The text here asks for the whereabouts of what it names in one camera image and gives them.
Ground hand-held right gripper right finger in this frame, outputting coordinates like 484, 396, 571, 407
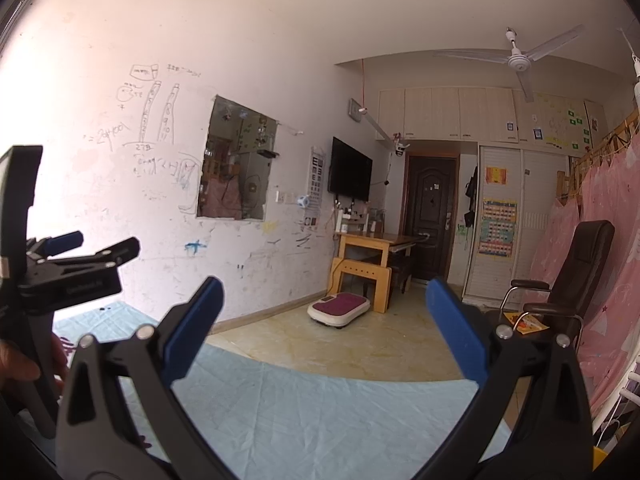
412, 277, 596, 480

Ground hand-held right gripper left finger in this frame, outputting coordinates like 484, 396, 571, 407
55, 275, 236, 480

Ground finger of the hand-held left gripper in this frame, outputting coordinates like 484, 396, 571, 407
27, 231, 85, 260
47, 236, 142, 273

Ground person's left hand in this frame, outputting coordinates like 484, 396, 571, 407
0, 332, 71, 397

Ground orange book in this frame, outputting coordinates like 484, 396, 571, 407
502, 311, 548, 336

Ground dark stool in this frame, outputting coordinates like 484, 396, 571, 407
390, 257, 415, 295

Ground colourful chart poster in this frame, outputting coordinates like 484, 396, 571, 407
478, 199, 518, 260

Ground dark brown door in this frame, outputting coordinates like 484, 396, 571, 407
402, 154, 460, 282

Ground purple and white exercise platform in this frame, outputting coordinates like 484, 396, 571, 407
306, 294, 372, 330

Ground wooden desk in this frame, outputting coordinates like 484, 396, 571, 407
327, 230, 418, 314

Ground light blue printed tablecloth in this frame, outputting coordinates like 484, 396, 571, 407
50, 301, 513, 480

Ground dark hanging clothes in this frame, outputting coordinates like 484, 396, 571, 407
464, 166, 480, 228

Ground white wardrobe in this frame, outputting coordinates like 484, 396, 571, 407
462, 145, 571, 306

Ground pink curtain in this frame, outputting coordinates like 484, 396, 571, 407
527, 135, 640, 411

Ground beige upper cabinets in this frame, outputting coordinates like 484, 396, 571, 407
377, 87, 608, 153

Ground white ceiling fan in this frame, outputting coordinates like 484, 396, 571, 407
434, 24, 586, 103

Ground brown armchair with metal frame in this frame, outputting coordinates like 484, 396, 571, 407
482, 220, 616, 376

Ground wall mirror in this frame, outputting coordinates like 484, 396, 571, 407
196, 94, 279, 222

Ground white metal bed rail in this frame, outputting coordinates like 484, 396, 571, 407
592, 360, 640, 448

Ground black wall television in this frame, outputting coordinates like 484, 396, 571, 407
327, 136, 374, 202

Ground white wall chart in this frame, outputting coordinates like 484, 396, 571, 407
309, 146, 327, 198

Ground wooden bunk bed rail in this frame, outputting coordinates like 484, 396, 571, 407
555, 110, 640, 201

